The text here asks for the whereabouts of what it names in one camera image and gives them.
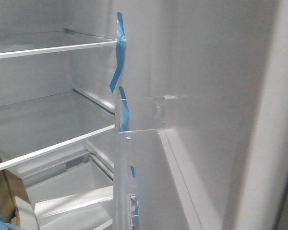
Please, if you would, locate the dark grey fridge door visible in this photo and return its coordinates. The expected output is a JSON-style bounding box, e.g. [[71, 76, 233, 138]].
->
[[124, 0, 288, 230]]

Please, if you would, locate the blue tape strip door bin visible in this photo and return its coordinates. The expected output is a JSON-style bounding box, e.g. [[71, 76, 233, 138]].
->
[[130, 165, 135, 177]]

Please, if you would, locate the upper clear door bin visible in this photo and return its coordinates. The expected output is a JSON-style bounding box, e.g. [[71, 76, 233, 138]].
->
[[113, 97, 201, 230]]

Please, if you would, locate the dark grey fridge body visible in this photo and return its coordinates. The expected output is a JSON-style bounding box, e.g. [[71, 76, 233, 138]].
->
[[0, 0, 164, 230]]

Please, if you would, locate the lower glass fridge shelf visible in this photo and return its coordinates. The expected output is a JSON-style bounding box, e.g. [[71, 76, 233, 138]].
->
[[0, 91, 115, 170]]

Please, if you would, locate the glass fridge shelf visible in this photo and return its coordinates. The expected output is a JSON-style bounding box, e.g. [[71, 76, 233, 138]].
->
[[0, 30, 117, 59], [0, 91, 115, 170]]

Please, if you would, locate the upper glass fridge shelf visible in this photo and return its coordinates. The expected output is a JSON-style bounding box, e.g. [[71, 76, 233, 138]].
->
[[0, 30, 117, 59]]

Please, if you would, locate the blue tape strip top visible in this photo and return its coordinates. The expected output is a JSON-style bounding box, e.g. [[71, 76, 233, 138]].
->
[[109, 11, 126, 93]]

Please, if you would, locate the upper clear crisper drawer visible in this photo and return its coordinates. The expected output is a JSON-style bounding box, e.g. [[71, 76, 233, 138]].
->
[[8, 140, 114, 230]]

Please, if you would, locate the brown cardboard piece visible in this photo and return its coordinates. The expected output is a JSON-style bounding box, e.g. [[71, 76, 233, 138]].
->
[[0, 169, 39, 230]]

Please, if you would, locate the blue tape on upper drawer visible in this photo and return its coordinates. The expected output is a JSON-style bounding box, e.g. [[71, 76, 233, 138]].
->
[[0, 214, 22, 230]]

